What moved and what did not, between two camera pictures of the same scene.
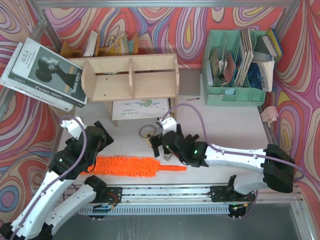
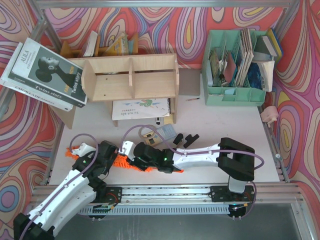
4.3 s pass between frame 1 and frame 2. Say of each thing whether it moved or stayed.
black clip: stayed
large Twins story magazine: stayed
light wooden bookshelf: stayed
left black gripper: moved
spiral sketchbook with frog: stayed
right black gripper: moved
